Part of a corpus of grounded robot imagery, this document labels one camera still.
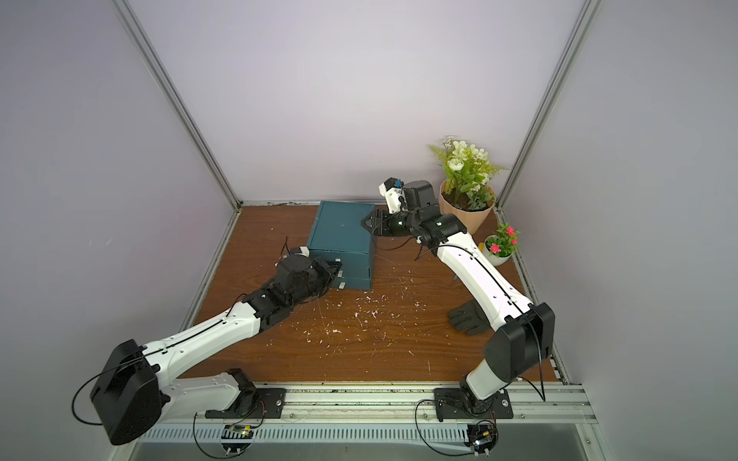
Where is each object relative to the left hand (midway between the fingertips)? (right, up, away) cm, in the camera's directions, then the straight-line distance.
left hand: (349, 263), depth 77 cm
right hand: (+5, +13, -3) cm, 15 cm away
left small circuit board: (-28, -44, -6) cm, 53 cm away
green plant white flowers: (+36, +28, +13) cm, 48 cm away
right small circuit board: (+34, -43, -7) cm, 56 cm away
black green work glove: (+36, -18, +9) cm, 42 cm away
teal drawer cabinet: (-4, +8, +4) cm, 10 cm away
